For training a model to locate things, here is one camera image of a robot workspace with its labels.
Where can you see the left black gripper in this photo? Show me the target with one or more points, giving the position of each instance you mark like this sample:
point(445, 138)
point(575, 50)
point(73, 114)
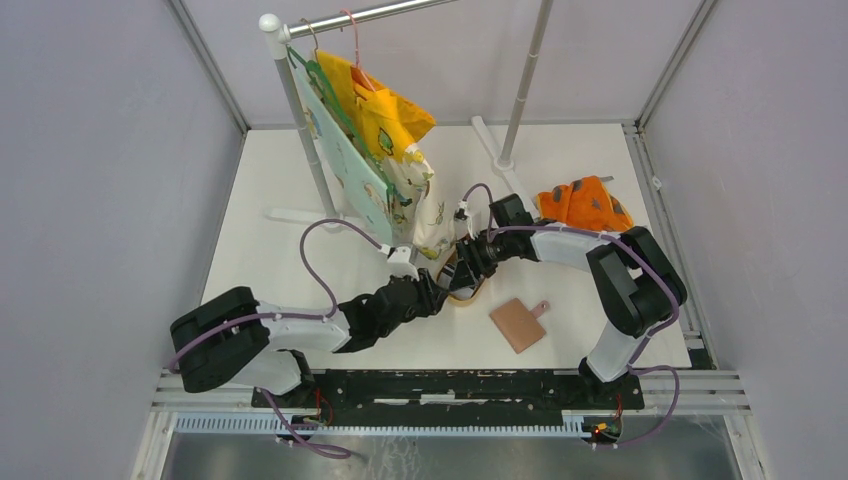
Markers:
point(430, 294)

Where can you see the white perforated cable tray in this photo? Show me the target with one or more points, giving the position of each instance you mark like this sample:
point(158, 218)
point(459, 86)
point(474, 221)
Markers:
point(269, 424)

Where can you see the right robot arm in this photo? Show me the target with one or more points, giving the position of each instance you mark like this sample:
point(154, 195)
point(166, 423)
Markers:
point(640, 291)

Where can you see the orange patterned cloth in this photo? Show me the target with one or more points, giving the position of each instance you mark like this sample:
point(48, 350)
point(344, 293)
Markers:
point(584, 204)

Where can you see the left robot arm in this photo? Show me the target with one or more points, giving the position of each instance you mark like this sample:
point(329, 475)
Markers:
point(235, 338)

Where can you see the yellow garment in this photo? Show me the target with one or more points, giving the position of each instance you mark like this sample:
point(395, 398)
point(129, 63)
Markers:
point(390, 124)

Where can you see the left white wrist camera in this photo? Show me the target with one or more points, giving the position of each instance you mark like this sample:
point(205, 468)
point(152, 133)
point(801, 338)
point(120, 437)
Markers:
point(401, 261)

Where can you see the cream printed garment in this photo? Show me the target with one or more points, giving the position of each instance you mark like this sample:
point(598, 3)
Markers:
point(419, 209)

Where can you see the yellow oval tray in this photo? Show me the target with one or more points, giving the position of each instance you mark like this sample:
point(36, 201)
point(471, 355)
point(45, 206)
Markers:
point(462, 284)

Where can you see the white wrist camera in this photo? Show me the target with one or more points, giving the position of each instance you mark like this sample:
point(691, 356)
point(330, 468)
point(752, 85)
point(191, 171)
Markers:
point(401, 261)
point(462, 213)

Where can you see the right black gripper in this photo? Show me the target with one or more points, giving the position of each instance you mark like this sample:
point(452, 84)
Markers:
point(469, 249)

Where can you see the light green printed garment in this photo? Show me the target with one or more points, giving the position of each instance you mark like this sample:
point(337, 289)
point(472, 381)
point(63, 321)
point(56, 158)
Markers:
point(344, 166)

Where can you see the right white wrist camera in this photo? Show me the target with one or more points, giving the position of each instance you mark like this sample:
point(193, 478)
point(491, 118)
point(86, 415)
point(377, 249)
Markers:
point(462, 213)

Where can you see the pink clothes hanger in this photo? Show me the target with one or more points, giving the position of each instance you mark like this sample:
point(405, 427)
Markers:
point(358, 46)

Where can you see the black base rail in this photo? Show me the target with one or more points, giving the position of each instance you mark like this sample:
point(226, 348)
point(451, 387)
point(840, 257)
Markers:
point(458, 398)

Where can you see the white metal clothes rack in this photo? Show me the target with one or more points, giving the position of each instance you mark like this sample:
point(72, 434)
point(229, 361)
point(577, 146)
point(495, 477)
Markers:
point(279, 36)

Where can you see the green clothes hanger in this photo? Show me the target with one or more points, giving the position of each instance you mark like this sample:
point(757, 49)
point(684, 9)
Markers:
point(338, 112)

